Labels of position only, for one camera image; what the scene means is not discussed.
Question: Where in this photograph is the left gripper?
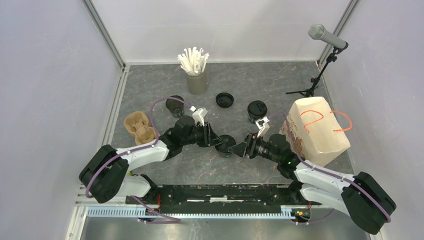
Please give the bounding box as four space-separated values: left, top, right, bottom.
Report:
181 122 223 148

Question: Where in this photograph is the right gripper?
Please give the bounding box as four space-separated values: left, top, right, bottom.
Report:
228 132 281 164

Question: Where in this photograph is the black coffee cup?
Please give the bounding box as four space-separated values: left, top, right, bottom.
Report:
247 100 268 123
215 134 236 158

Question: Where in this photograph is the brown cardboard cup carrier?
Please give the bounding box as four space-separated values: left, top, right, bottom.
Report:
123 111 158 146

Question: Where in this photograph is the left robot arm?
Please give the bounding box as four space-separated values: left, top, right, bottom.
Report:
78 115 223 204

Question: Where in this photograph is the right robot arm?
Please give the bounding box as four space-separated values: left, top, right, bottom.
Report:
228 133 397 235

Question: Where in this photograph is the brown paper takeout bag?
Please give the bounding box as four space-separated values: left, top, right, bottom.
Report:
279 97 353 167

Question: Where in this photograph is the grey straw holder cup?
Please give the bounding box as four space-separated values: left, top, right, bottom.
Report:
186 72 208 96

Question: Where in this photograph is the white wrapped straws bundle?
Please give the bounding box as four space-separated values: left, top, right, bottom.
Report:
177 46 210 77

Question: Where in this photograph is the black microphone stand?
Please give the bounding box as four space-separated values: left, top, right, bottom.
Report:
285 46 344 98

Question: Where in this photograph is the grey microphone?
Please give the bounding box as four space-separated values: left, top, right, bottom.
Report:
308 24 349 50

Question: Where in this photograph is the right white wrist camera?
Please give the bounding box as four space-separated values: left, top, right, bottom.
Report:
255 116 270 138

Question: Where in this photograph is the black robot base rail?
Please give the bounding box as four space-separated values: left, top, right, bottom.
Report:
141 184 317 217

